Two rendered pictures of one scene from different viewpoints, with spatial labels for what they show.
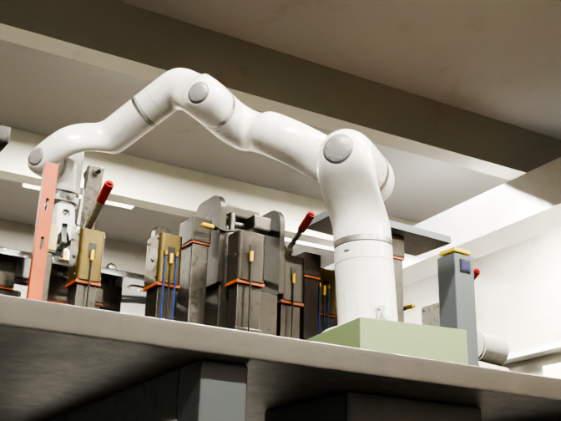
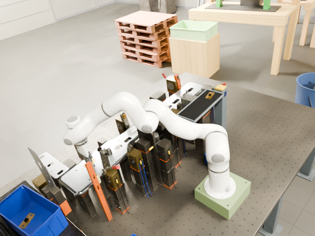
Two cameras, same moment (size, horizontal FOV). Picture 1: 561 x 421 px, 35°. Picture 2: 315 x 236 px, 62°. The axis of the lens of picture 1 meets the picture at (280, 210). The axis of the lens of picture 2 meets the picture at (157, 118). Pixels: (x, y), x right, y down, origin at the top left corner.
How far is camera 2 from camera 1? 1.92 m
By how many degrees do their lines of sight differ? 57
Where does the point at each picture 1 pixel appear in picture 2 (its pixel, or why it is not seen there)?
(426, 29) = not seen: outside the picture
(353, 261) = (219, 178)
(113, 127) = (97, 121)
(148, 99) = (112, 112)
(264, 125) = (176, 132)
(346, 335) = (222, 209)
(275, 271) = (169, 136)
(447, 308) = (218, 107)
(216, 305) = (157, 163)
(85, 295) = (118, 189)
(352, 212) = (219, 166)
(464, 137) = not seen: outside the picture
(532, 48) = not seen: outside the picture
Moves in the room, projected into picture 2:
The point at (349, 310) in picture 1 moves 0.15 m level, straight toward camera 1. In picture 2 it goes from (217, 189) to (228, 210)
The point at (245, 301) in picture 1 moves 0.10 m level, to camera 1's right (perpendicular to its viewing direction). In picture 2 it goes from (168, 163) to (183, 158)
